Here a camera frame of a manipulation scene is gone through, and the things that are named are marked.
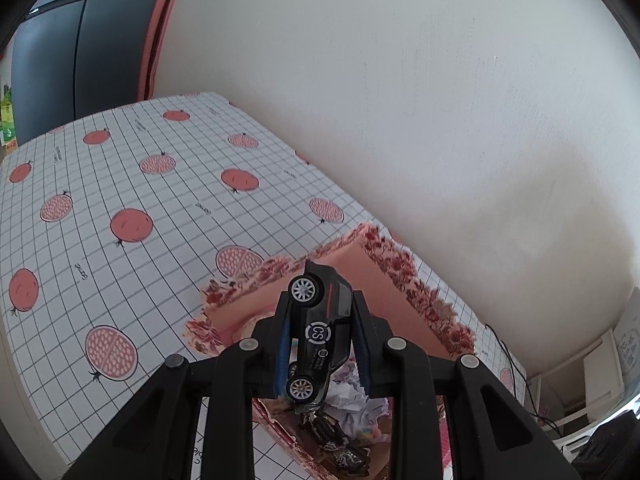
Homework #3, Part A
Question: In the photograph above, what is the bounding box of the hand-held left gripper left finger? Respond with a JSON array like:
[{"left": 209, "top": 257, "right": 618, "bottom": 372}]
[{"left": 62, "top": 294, "right": 293, "bottom": 480}]

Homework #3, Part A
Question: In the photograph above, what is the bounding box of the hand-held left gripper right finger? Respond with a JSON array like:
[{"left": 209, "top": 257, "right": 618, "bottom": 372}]
[{"left": 351, "top": 290, "right": 578, "bottom": 480}]

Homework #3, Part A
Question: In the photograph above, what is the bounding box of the black toy car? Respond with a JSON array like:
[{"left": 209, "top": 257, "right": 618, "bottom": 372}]
[{"left": 285, "top": 259, "right": 354, "bottom": 415}]

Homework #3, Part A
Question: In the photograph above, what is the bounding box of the white paper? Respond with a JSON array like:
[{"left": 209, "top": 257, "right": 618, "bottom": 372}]
[{"left": 325, "top": 357, "right": 390, "bottom": 443}]

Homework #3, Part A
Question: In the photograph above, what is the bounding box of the floral paper box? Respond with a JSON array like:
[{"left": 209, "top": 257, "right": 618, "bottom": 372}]
[{"left": 182, "top": 222, "right": 476, "bottom": 480}]

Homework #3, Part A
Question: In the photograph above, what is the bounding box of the grid-patterned desktop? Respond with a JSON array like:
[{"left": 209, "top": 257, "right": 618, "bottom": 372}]
[{"left": 0, "top": 91, "right": 528, "bottom": 480}]

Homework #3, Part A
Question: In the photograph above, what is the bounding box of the black toy motorcycle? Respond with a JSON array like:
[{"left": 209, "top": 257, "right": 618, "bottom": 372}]
[{"left": 299, "top": 407, "right": 372, "bottom": 476}]

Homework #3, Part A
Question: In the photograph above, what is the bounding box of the white shelf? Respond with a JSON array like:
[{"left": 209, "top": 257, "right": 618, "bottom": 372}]
[{"left": 522, "top": 285, "right": 640, "bottom": 461}]

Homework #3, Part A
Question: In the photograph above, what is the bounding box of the black blurry object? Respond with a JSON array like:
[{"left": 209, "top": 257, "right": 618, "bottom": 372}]
[{"left": 570, "top": 407, "right": 640, "bottom": 480}]

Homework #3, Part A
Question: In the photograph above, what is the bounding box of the white cardboard box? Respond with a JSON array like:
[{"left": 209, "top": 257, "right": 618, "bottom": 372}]
[{"left": 612, "top": 310, "right": 640, "bottom": 378}]

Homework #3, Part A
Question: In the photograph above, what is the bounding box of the pink foam board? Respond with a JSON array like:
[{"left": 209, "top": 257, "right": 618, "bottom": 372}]
[{"left": 134, "top": 0, "right": 177, "bottom": 101}]

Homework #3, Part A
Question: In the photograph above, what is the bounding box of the green bottle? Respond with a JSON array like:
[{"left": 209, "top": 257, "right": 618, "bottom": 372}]
[{"left": 0, "top": 82, "right": 20, "bottom": 153}]

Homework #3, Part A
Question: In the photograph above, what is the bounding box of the dark grey cabinet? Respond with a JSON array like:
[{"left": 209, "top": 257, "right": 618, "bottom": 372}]
[{"left": 7, "top": 0, "right": 168, "bottom": 133}]

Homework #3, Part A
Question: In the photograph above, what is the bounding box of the black cable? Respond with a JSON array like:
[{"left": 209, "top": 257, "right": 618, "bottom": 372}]
[{"left": 484, "top": 324, "right": 561, "bottom": 433}]

